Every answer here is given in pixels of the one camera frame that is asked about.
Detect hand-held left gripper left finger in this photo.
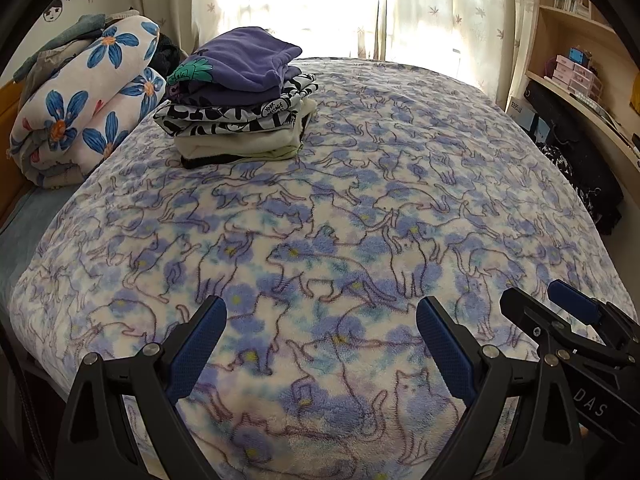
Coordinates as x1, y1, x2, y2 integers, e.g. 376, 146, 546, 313
57, 295, 228, 480

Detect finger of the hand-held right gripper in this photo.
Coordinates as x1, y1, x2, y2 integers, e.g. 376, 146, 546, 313
500, 286, 635, 366
547, 279, 640, 356

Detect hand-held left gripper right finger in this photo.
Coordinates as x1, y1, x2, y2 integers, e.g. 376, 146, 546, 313
416, 296, 586, 480

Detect purple hoodie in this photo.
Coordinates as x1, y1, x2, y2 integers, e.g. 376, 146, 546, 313
166, 27, 303, 106

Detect grey folded clothes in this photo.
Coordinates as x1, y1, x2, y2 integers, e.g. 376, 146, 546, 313
12, 12, 108, 101

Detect black and white dotted cloth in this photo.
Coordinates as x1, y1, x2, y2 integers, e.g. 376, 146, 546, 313
537, 142, 571, 176

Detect black long case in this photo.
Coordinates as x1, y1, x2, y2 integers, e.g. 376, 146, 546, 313
522, 82, 626, 236

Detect cat print fleece blanket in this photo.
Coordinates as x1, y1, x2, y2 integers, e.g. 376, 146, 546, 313
10, 57, 633, 480

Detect black folded cloth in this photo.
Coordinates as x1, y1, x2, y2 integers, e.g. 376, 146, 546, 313
180, 152, 246, 170

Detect white and blue box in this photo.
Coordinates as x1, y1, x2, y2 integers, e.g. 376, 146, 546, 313
505, 95, 553, 143

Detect cream folded cloth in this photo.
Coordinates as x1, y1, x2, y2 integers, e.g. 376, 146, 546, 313
172, 97, 318, 161

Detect grey-blue bed sheet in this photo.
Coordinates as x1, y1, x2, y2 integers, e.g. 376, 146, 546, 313
0, 185, 81, 311

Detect stack of pink boxes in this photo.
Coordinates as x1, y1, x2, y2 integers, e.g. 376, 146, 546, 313
552, 55, 598, 103

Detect black and white patterned cloth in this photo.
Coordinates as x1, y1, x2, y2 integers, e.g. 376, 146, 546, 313
152, 72, 321, 138

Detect blue flower print quilt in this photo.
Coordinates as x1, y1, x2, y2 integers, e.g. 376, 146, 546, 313
10, 15, 168, 191

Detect wooden shelf unit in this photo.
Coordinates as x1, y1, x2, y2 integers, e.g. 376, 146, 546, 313
520, 0, 640, 171

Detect wooden headboard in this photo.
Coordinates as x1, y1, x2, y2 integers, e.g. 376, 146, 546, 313
0, 80, 36, 226

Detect dark cloth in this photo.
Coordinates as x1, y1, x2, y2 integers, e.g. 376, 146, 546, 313
150, 32, 188, 78

